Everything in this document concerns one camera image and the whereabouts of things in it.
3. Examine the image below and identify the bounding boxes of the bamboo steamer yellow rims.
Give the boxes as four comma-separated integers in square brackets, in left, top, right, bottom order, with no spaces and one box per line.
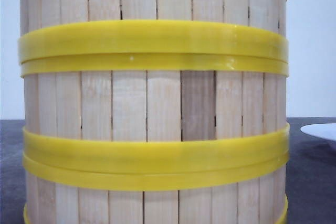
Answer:
[19,52,290,172]
[25,167,288,223]

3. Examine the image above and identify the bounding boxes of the white plate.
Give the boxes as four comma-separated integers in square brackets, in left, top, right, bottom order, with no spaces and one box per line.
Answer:
[300,123,336,145]

